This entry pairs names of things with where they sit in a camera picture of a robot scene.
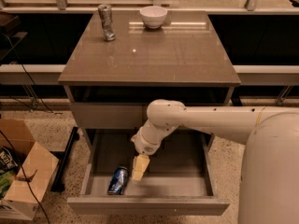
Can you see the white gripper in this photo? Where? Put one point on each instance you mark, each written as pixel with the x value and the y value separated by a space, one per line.
pixel 149 146

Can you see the blue pepsi can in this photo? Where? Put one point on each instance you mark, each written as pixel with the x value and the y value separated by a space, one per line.
pixel 118 181

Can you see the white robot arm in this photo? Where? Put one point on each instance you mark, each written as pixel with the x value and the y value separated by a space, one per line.
pixel 269 186

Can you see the open grey middle drawer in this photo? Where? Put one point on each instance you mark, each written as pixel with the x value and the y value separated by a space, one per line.
pixel 178 181

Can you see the closed grey top drawer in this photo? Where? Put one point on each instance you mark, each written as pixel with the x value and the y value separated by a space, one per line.
pixel 95 116

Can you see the crushed silver can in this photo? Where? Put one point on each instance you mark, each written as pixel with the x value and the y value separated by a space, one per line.
pixel 105 13

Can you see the black bar on floor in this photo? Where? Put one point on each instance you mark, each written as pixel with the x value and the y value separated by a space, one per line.
pixel 58 183

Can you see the grey cabinet with glossy top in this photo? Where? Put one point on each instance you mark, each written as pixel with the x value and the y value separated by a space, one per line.
pixel 183 60

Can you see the cardboard box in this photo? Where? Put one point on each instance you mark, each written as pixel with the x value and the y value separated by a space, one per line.
pixel 29 185

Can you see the snack bag in box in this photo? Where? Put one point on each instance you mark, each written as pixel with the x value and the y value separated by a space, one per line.
pixel 7 161

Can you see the green bag in box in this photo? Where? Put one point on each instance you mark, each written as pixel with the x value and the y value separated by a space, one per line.
pixel 6 179

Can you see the white ceramic bowl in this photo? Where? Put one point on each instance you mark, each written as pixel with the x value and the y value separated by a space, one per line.
pixel 153 16

